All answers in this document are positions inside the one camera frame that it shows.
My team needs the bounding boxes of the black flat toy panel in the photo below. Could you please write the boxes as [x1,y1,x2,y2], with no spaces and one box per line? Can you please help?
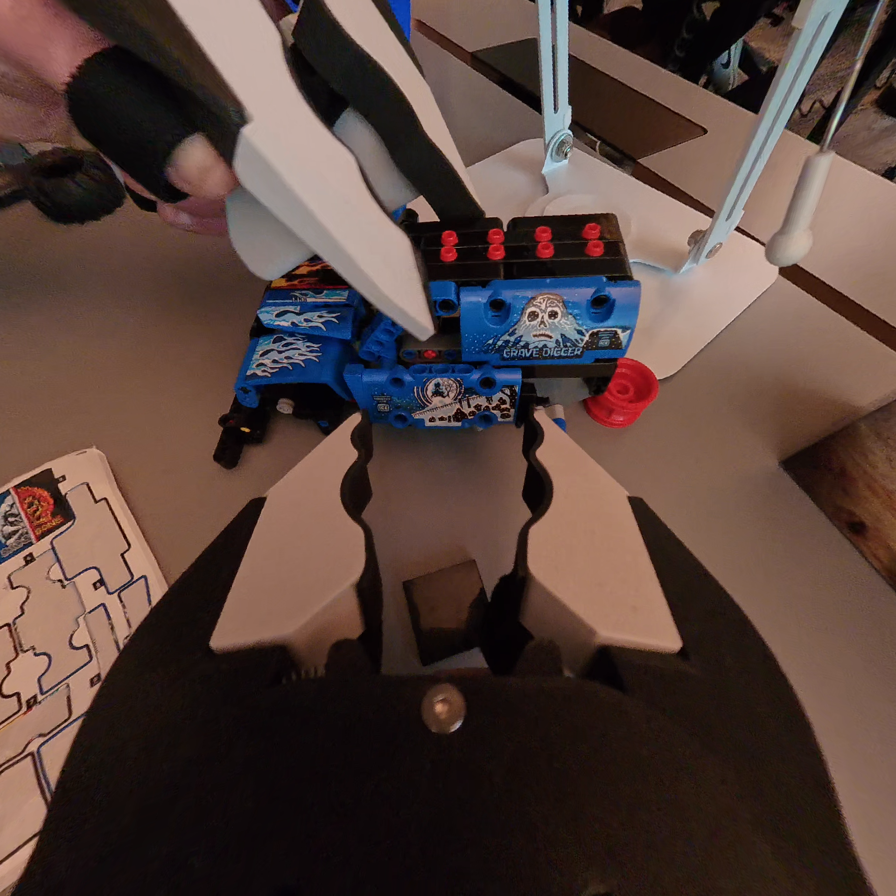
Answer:
[402,559,492,667]

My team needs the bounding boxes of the person's left hand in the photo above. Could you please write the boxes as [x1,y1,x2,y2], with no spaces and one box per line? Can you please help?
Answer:
[0,7,240,235]

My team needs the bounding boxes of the blue printed toy panel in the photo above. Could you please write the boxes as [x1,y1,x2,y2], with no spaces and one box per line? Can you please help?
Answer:
[343,362,526,430]

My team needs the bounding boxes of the blue black toy truck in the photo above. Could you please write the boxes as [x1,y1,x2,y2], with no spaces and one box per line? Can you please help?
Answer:
[212,210,643,471]

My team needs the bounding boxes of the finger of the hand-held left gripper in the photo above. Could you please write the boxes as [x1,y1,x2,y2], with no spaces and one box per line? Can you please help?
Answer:
[289,0,489,225]
[167,0,440,343]

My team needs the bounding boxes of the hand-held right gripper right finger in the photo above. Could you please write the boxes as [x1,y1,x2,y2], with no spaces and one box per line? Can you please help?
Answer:
[492,409,685,678]

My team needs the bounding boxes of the dark desk cable hatch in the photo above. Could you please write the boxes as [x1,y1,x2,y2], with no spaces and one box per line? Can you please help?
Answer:
[482,38,709,159]

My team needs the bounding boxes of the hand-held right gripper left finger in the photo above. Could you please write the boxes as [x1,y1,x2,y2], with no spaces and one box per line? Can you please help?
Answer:
[209,412,384,673]

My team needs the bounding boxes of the white sticker sheet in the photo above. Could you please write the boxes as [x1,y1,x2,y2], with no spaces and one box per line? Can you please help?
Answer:
[0,447,170,879]

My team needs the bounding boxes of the white cord pull handle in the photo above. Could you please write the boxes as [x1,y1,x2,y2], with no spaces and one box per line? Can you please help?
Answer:
[764,0,884,268]

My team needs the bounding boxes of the red toy wheel rim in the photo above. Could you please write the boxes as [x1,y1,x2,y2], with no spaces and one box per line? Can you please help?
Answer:
[583,357,660,428]

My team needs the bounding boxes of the white metal stand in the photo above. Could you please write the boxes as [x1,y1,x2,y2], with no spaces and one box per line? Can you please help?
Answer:
[464,0,853,380]

